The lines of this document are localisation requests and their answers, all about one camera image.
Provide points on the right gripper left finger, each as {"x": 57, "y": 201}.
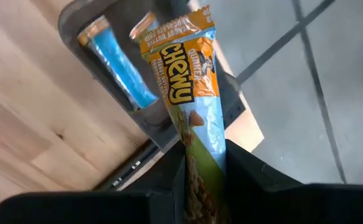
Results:
{"x": 168, "y": 186}

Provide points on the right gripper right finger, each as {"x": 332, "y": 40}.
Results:
{"x": 256, "y": 193}

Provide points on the clear plastic bin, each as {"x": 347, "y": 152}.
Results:
{"x": 150, "y": 124}

